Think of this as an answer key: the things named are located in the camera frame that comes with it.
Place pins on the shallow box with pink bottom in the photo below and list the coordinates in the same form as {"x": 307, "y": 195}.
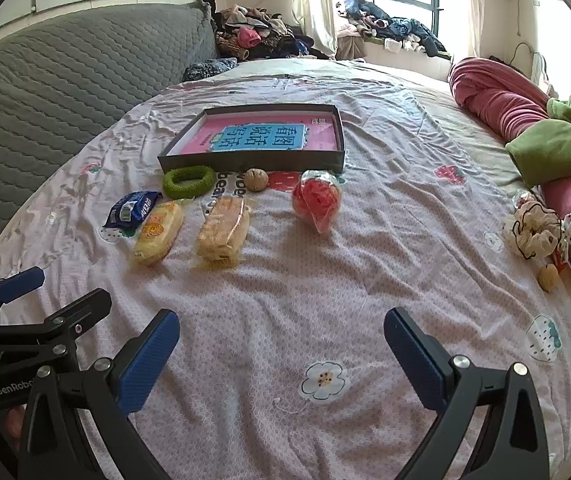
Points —
{"x": 205, "y": 135}

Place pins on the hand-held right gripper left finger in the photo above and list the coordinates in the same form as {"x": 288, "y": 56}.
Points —
{"x": 148, "y": 355}

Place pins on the pink blanket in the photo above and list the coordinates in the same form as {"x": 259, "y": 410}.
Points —
{"x": 495, "y": 95}

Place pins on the dark floral cloth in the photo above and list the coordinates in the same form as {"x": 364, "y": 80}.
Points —
{"x": 210, "y": 69}

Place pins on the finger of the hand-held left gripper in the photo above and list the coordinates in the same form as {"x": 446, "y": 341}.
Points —
{"x": 80, "y": 310}
{"x": 20, "y": 281}

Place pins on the blue snack packet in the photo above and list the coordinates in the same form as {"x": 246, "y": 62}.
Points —
{"x": 130, "y": 208}

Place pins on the beige bed sheet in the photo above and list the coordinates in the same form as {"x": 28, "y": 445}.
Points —
{"x": 415, "y": 80}

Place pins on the green pillow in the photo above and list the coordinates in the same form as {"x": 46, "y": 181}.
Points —
{"x": 550, "y": 150}

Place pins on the pile of mixed clothes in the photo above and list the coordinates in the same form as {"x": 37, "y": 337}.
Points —
{"x": 260, "y": 35}

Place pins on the clothes heap on windowsill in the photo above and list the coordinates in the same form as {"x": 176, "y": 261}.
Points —
{"x": 400, "y": 30}

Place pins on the grey quilted headboard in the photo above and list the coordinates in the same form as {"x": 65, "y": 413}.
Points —
{"x": 65, "y": 85}

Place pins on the strawberry printed bedsheet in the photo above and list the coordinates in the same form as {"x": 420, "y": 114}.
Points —
{"x": 285, "y": 285}

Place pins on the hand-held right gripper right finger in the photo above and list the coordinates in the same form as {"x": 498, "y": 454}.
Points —
{"x": 410, "y": 355}

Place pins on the clear sliced bread packet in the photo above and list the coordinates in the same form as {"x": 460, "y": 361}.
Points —
{"x": 223, "y": 232}

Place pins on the cream curtain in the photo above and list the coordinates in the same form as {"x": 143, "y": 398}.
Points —
{"x": 313, "y": 0}
{"x": 474, "y": 10}

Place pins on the yellow cake packet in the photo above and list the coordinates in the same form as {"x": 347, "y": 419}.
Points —
{"x": 158, "y": 232}

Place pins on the red ball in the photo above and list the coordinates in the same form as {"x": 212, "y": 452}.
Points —
{"x": 315, "y": 200}

